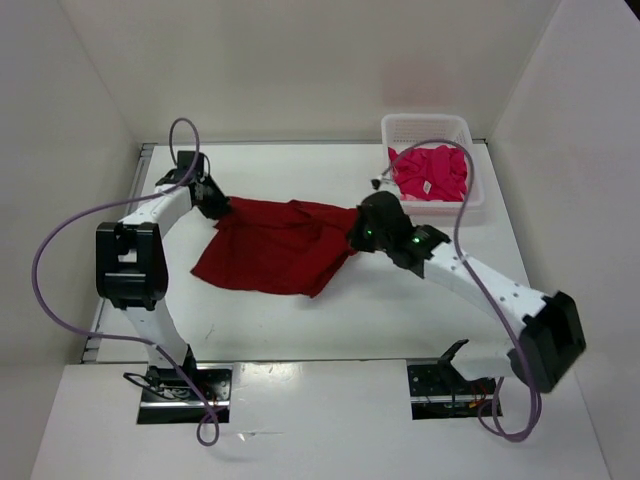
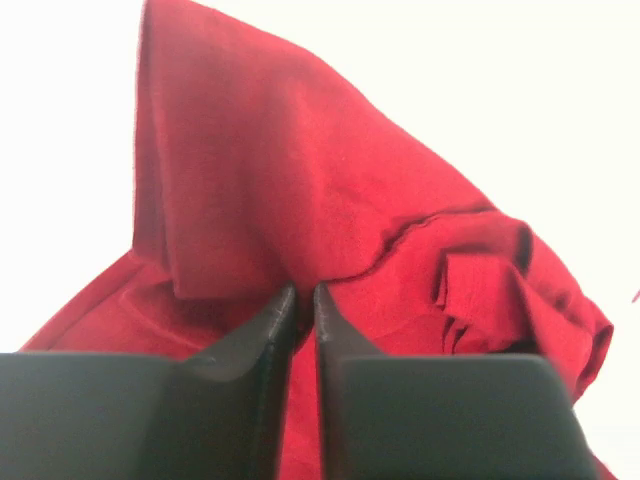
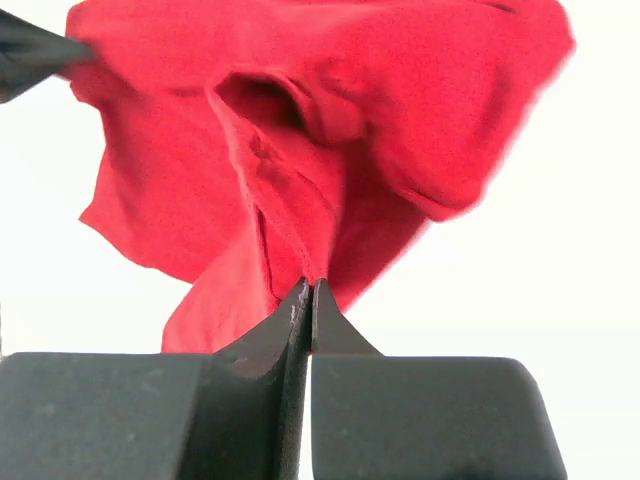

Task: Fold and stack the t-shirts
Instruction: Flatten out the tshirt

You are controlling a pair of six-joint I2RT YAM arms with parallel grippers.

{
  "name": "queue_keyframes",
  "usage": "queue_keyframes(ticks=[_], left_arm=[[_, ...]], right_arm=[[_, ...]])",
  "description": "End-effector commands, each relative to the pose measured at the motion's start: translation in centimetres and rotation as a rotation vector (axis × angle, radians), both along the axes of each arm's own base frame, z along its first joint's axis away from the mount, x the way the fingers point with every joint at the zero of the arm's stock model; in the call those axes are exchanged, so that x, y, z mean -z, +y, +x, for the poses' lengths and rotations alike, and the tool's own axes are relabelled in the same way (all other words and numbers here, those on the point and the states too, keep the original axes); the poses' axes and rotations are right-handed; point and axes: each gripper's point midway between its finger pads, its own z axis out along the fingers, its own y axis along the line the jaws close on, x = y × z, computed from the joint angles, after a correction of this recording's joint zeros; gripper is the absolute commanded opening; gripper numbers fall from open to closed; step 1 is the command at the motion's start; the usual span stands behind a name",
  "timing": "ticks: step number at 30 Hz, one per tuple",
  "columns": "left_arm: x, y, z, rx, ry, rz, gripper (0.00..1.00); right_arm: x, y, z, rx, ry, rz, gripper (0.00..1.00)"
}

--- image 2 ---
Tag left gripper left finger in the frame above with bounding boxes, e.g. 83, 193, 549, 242
1, 287, 296, 479

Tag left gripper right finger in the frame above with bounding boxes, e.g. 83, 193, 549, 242
314, 285, 598, 479

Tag red t-shirt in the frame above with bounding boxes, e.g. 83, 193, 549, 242
19, 0, 621, 480

